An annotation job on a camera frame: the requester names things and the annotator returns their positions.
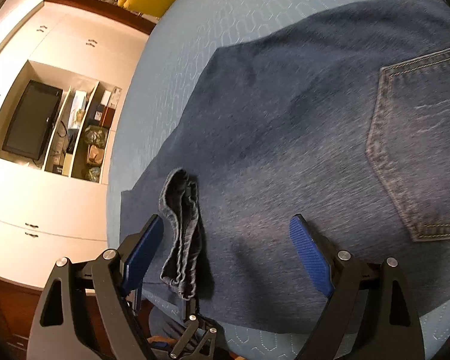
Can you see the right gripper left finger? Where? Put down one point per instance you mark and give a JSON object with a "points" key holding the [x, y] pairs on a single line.
{"points": [[62, 328]]}

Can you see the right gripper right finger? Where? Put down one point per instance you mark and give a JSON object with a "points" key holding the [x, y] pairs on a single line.
{"points": [[389, 327]]}

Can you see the dark blue denim jeans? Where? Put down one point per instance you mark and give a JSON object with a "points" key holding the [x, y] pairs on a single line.
{"points": [[343, 118]]}

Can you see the brown handbag on shelf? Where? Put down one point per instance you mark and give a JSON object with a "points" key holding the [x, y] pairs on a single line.
{"points": [[95, 156]]}

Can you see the black flat-screen television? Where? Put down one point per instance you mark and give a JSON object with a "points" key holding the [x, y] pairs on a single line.
{"points": [[32, 120]]}

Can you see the white built-in wardrobe unit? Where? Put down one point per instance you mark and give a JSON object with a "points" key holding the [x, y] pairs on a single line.
{"points": [[55, 206]]}

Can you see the blue quilted bed mattress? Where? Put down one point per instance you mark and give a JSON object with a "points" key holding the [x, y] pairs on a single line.
{"points": [[176, 54]]}

